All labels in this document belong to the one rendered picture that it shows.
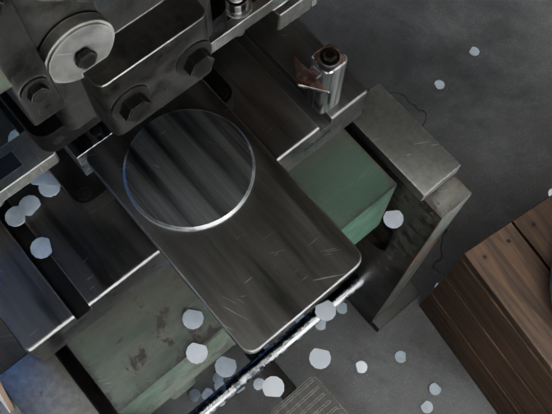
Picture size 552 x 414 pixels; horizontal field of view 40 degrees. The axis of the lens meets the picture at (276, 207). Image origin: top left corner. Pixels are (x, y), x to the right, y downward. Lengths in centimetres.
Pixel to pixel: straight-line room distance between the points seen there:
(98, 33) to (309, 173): 40
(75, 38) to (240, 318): 29
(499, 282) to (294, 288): 55
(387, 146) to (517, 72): 89
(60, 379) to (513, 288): 67
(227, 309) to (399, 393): 83
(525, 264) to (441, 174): 35
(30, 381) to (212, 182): 29
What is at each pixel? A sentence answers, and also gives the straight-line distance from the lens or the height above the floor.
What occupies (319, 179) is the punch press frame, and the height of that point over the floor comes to 64.
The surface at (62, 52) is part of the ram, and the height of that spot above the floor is 101.
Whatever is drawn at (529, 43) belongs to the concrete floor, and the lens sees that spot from 181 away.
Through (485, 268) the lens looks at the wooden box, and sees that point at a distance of 119.
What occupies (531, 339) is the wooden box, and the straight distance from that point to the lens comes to 119.
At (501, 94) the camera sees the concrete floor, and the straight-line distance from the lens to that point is 173.
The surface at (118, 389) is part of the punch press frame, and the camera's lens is 83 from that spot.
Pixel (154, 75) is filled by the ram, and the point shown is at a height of 95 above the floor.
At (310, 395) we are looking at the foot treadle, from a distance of 130.
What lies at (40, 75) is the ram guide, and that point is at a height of 104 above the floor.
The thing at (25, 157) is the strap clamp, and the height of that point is 75.
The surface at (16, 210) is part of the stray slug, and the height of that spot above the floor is 71.
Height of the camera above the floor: 145
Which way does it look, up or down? 70 degrees down
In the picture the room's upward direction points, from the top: 3 degrees clockwise
